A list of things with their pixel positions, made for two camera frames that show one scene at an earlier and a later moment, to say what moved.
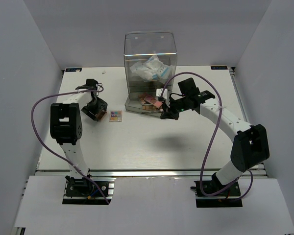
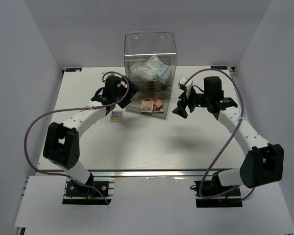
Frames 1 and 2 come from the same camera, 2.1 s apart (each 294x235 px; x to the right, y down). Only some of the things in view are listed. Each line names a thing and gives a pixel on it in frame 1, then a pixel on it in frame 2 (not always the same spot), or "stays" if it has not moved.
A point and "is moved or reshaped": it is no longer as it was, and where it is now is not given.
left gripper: [102, 105] → [132, 90]
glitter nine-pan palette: [115, 116] stays
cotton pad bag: [141, 69] stays
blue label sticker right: [219, 67] stays
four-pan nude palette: [100, 115] is moved or reshaped
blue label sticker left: [73, 69] stays
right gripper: [167, 112] → [180, 109]
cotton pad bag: [160, 71] stays
